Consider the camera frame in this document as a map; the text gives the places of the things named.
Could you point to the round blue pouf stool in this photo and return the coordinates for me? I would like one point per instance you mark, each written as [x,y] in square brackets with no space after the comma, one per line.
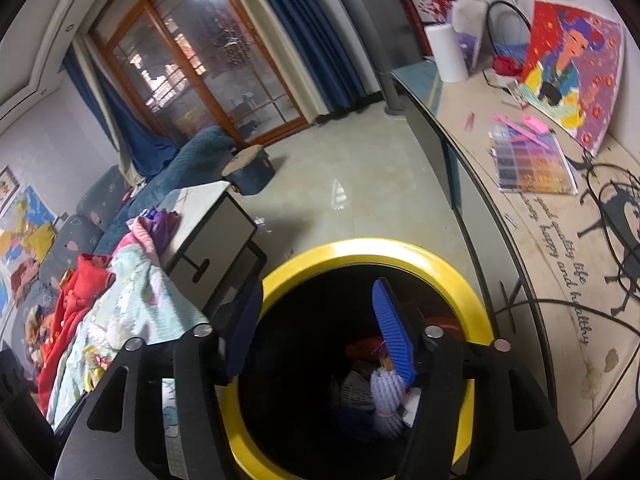
[250,170]

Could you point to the yellow rimmed trash bin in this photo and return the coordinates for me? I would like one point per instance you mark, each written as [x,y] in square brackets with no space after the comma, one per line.
[350,250]

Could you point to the country map wall poster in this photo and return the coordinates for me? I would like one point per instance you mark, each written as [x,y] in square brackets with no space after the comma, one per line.
[27,225]

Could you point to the clear bead organiser tray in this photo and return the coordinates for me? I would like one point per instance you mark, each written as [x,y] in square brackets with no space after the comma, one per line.
[530,165]

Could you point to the grey tv cabinet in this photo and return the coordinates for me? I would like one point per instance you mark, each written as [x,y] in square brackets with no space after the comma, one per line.
[540,220]

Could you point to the blue curtain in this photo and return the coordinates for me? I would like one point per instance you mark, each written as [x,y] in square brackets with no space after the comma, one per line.
[310,35]
[135,140]

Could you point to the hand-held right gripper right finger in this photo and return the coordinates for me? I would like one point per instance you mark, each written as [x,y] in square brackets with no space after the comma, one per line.
[395,335]

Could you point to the grey coffee table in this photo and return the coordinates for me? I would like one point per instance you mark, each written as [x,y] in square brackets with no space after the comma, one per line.
[210,230]

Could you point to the purple cloth item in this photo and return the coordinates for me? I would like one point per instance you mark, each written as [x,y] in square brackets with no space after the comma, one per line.
[165,225]

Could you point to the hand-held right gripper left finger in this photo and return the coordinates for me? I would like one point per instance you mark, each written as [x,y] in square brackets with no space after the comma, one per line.
[245,330]

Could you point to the colourful portrait bead painting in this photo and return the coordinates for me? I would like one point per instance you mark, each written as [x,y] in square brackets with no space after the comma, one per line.
[565,70]

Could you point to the teal cartoon printed blanket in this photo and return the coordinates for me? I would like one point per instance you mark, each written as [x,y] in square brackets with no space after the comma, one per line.
[130,285]

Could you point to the white paper bag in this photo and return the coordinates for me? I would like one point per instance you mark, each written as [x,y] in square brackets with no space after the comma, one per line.
[472,25]

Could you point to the wooden framed glass door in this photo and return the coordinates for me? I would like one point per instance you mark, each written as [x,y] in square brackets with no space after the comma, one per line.
[200,60]

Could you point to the white printed wrapper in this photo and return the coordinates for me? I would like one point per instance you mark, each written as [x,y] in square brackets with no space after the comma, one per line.
[357,390]

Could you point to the blue plush blanket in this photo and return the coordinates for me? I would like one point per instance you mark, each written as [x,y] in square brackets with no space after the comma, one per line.
[195,160]

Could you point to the pink clothes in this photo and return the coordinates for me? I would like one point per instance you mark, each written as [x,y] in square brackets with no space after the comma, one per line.
[140,230]

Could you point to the grey round column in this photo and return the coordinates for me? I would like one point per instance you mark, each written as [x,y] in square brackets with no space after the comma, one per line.
[370,60]

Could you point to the red cloth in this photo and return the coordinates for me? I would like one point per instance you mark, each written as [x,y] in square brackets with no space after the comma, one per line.
[75,285]

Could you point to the white ribbed vase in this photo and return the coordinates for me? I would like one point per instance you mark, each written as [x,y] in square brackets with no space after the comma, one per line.
[447,55]

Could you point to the red crumpled wrapper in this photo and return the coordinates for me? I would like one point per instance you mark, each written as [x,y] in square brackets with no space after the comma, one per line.
[362,347]

